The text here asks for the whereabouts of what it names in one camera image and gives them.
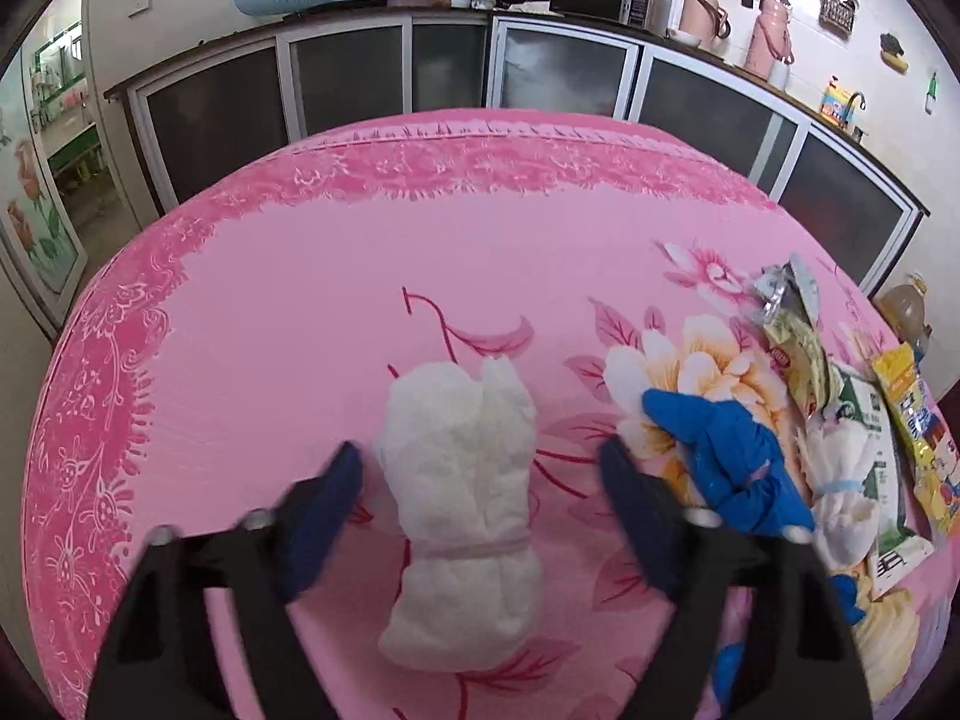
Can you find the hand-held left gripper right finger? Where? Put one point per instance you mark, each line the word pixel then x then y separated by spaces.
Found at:
pixel 645 532

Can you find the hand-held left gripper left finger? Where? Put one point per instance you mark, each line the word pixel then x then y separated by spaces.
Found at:
pixel 322 532

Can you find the blue glove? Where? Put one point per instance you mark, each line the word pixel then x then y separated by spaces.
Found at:
pixel 720 450

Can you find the white paper wad pink band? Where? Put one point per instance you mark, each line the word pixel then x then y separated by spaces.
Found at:
pixel 457 480

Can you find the white paper wad blue band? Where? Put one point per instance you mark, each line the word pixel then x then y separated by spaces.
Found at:
pixel 840 525

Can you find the green white packet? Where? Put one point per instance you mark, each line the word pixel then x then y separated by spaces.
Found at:
pixel 874 405

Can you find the yellow blue snack packet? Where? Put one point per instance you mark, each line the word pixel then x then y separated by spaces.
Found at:
pixel 911 405

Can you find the pink floral tablecloth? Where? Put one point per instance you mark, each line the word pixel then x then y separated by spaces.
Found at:
pixel 300 315

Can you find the cooking oil bottle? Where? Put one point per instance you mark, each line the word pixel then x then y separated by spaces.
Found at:
pixel 904 311

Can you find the flower painted door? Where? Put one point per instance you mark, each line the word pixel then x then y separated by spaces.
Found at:
pixel 34 195

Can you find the kitchen cabinet glass doors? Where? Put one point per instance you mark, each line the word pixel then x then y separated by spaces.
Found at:
pixel 337 75

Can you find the metal faucet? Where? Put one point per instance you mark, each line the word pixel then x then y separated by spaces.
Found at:
pixel 856 112

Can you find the dish soap bottle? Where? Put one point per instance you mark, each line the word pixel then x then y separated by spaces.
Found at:
pixel 836 101

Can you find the green white brush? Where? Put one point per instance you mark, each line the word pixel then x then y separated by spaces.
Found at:
pixel 932 90

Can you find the dark scrubbing brush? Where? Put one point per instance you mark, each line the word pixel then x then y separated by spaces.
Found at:
pixel 894 52

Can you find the wall chopstick basket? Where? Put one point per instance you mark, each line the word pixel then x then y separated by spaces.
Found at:
pixel 838 11

